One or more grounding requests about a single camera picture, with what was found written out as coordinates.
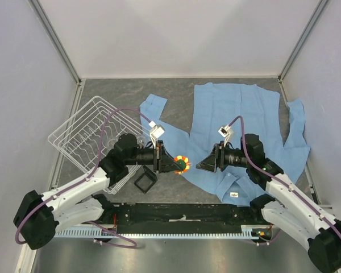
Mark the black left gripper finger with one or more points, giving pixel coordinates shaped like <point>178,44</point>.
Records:
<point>165,155</point>
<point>169,166</point>

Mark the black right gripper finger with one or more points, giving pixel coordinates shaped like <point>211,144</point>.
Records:
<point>208,161</point>
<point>206,167</point>

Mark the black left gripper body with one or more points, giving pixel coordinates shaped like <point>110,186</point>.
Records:
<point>150,156</point>

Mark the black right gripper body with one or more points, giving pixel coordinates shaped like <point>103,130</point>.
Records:
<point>227,157</point>

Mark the light blue button shirt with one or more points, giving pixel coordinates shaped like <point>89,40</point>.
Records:
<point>247,109</point>

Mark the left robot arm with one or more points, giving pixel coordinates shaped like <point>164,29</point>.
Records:
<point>41,216</point>

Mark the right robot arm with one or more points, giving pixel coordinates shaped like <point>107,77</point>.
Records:
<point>284,204</point>

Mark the clear glass with base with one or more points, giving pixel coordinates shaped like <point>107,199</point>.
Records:
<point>141,141</point>

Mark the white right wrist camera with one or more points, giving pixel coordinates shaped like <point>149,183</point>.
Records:
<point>227,133</point>

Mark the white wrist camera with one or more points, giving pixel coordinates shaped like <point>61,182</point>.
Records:
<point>227,133</point>
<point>155,132</point>

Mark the small black square frame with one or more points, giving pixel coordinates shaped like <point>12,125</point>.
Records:
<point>146,180</point>

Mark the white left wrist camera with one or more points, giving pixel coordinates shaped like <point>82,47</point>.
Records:
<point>155,132</point>

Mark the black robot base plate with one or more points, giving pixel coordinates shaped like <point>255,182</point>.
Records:
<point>180,217</point>

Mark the white wire dish rack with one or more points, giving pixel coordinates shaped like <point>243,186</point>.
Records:
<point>90,130</point>

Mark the light blue cable duct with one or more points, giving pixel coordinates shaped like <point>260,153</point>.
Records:
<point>87,231</point>

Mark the aluminium frame rail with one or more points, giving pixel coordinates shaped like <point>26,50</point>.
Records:
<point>26,260</point>

